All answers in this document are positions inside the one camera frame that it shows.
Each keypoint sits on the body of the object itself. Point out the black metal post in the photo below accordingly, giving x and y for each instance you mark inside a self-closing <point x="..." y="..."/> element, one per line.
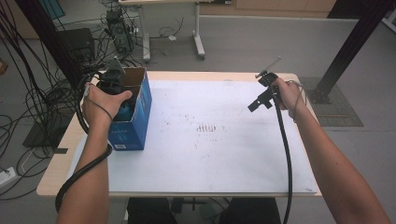
<point x="49" y="40"/>
<point x="351" y="43"/>

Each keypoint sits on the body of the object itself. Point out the blue detergent bottle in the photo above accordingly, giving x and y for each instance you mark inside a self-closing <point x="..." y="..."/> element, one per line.
<point x="126" y="113"/>

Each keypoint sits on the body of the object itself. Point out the person's left hand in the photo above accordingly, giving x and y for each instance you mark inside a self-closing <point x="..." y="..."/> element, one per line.
<point x="101" y="105"/>

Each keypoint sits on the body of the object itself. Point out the computer tower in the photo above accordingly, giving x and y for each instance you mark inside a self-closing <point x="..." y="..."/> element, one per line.
<point x="120" y="31"/>

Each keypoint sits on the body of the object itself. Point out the black equipment box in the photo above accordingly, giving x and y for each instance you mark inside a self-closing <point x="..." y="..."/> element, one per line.
<point x="77" y="45"/>

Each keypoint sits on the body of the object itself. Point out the light wooden table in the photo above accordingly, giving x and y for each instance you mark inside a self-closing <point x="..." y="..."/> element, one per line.
<point x="53" y="174"/>

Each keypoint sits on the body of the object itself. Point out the white power strip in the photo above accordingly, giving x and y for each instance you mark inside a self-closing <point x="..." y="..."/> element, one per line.
<point x="7" y="176"/>

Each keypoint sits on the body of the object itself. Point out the black floor plate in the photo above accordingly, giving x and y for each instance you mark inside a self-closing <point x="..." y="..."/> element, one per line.
<point x="40" y="133"/>

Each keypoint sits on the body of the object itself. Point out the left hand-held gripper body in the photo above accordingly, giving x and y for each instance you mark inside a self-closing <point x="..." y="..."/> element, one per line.
<point x="112" y="79"/>

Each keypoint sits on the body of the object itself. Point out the person's legs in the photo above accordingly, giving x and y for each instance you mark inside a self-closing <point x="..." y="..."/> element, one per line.
<point x="149" y="213"/>

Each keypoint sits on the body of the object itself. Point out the white desk frame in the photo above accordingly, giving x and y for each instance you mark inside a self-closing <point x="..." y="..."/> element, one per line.
<point x="197" y="34"/>

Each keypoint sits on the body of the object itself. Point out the wooden cabinet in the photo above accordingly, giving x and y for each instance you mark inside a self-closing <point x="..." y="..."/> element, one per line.
<point x="274" y="7"/>

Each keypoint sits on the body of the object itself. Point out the person's right hand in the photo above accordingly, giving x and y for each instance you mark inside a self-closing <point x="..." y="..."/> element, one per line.
<point x="291" y="95"/>

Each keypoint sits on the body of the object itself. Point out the white table mat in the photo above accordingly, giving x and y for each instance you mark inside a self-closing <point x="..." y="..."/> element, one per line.
<point x="211" y="155"/>

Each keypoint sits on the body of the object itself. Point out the blue cardboard box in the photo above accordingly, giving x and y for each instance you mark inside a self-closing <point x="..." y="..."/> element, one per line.
<point x="140" y="124"/>

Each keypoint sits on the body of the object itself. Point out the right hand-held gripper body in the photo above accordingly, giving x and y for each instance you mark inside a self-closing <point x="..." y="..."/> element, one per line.
<point x="269" y="93"/>

